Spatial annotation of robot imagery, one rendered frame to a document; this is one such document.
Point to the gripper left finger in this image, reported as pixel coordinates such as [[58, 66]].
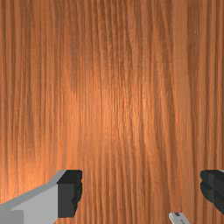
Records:
[[43, 201]]

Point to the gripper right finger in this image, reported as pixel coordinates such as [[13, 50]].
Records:
[[214, 186]]

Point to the white USB stick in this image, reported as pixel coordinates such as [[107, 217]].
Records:
[[179, 218]]

